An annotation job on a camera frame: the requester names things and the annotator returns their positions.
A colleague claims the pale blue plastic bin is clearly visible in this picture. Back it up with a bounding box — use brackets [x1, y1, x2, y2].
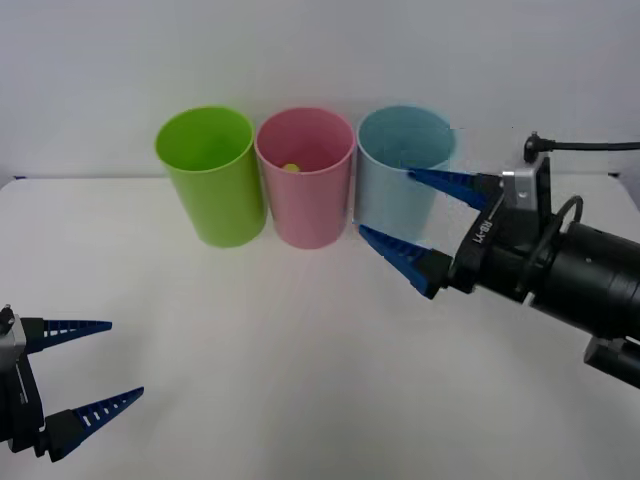
[352, 103, 458, 244]

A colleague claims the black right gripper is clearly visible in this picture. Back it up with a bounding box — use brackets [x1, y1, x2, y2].
[358, 167, 554, 302]

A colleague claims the green plastic bin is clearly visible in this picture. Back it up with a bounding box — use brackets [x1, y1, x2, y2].
[153, 105, 268, 250]

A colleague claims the pink plastic bin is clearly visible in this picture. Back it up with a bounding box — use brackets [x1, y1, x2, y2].
[253, 106, 357, 250]

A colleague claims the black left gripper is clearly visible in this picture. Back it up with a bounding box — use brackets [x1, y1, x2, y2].
[0, 316, 146, 464]

